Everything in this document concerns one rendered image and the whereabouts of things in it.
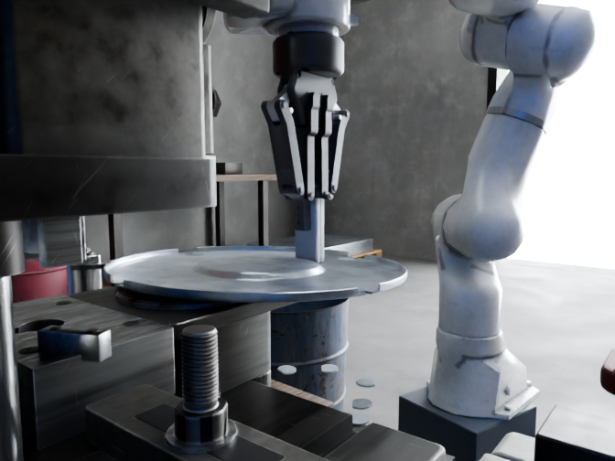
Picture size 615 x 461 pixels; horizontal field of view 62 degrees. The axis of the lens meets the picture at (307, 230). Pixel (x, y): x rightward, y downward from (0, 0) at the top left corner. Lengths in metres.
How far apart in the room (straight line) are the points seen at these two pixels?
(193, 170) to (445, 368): 0.76
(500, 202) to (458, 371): 0.31
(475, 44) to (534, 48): 0.11
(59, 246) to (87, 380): 0.09
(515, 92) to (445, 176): 4.22
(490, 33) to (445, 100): 4.28
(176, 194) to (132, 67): 0.08
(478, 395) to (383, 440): 0.64
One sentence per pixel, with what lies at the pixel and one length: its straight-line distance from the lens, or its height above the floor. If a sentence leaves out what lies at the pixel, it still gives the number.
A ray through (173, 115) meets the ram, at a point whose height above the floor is 0.92.
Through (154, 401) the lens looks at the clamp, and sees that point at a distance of 0.32.
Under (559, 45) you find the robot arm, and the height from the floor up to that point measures 1.07.
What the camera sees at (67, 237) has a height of 0.84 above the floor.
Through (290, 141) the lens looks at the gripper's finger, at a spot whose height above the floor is 0.91.
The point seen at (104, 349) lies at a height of 0.78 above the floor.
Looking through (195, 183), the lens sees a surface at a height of 0.88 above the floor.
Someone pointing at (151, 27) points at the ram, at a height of 0.97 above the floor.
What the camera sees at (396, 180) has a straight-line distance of 5.39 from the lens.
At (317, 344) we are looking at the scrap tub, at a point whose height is 0.37.
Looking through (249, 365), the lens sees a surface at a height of 0.72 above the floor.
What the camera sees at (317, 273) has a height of 0.79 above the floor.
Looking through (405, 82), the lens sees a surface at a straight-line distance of 5.42.
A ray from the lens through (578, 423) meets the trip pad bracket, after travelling 0.43.
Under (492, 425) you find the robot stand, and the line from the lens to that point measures 1.00.
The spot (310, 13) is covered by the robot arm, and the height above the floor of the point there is 1.03.
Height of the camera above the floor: 0.88
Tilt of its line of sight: 7 degrees down
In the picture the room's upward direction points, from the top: straight up
